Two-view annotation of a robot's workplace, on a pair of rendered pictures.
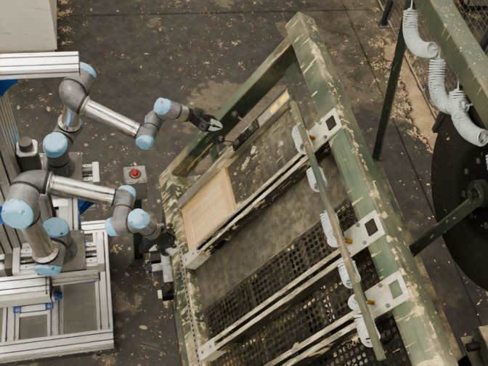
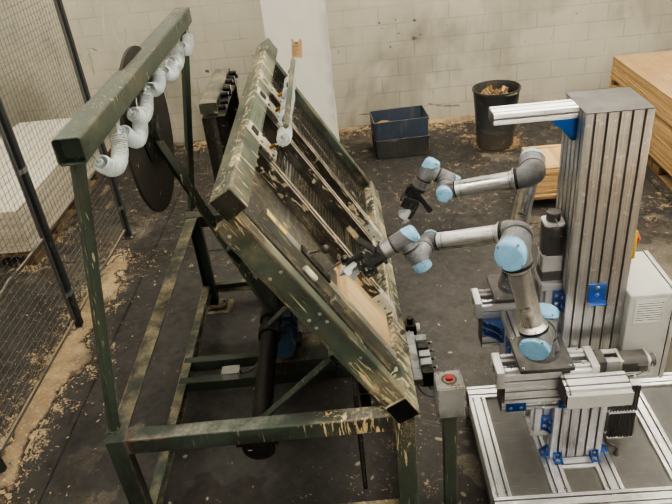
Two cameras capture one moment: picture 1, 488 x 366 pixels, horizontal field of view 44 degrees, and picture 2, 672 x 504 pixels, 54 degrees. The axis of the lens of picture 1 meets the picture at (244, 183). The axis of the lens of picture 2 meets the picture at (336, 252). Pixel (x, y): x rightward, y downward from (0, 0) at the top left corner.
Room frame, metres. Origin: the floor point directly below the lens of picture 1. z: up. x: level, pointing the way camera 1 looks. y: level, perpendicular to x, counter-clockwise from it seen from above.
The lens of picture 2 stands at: (4.05, 1.05, 2.91)
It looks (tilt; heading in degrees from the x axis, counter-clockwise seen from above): 31 degrees down; 203
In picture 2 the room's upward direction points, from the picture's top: 7 degrees counter-clockwise
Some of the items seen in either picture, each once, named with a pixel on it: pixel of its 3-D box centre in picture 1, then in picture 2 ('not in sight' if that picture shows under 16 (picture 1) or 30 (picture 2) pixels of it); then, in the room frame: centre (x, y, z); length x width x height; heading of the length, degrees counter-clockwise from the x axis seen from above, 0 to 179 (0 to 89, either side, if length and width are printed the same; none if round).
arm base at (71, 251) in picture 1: (59, 245); (514, 277); (1.33, 0.80, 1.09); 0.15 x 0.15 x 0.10
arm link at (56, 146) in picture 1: (57, 147); (543, 321); (1.80, 0.96, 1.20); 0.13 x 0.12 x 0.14; 175
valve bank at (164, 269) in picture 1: (157, 262); (420, 356); (1.56, 0.38, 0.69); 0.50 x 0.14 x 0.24; 21
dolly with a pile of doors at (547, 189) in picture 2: not in sight; (544, 174); (-1.73, 0.74, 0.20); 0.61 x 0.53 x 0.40; 20
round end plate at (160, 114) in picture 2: (481, 193); (154, 130); (1.53, -0.92, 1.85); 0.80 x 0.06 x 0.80; 21
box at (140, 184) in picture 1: (135, 183); (449, 394); (1.94, 0.60, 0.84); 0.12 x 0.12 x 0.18; 21
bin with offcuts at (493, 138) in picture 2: not in sight; (495, 116); (-2.88, 0.12, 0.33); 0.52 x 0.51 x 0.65; 20
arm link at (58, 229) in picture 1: (56, 234); not in sight; (1.33, 0.80, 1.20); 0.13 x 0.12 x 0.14; 7
